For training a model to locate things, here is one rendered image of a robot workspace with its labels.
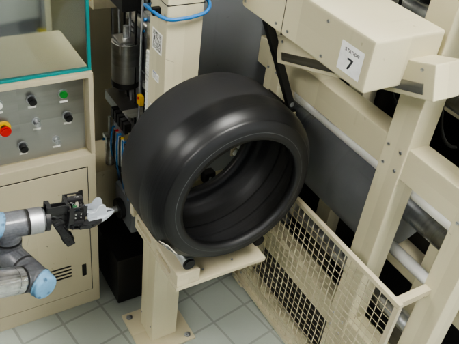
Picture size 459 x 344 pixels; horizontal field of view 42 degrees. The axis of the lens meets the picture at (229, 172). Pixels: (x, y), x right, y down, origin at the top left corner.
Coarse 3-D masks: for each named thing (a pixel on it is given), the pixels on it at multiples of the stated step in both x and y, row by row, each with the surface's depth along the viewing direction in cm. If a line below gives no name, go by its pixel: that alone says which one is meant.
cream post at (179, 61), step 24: (168, 0) 181; (192, 0) 185; (168, 24) 186; (192, 24) 190; (168, 48) 191; (192, 48) 196; (168, 72) 196; (192, 72) 201; (144, 264) 262; (144, 288) 271; (168, 288) 264; (144, 312) 280; (168, 312) 274
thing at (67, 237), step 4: (56, 224) 170; (60, 224) 170; (56, 228) 170; (60, 228) 171; (64, 228) 172; (60, 232) 172; (64, 232) 173; (68, 232) 175; (60, 236) 177; (64, 236) 174; (68, 236) 174; (72, 236) 177; (64, 240) 174; (68, 240) 175; (72, 240) 176; (68, 244) 176
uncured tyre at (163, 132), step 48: (192, 96) 177; (240, 96) 176; (144, 144) 177; (192, 144) 168; (240, 144) 173; (288, 144) 184; (144, 192) 176; (192, 192) 218; (240, 192) 223; (288, 192) 200; (192, 240) 187; (240, 240) 200
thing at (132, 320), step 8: (136, 312) 293; (128, 320) 289; (136, 320) 289; (176, 320) 292; (184, 320) 292; (128, 328) 285; (136, 328) 285; (144, 328) 286; (176, 328) 288; (184, 328) 288; (136, 336) 282; (144, 336) 282; (168, 336) 284; (176, 336) 284; (184, 336) 285; (192, 336) 285
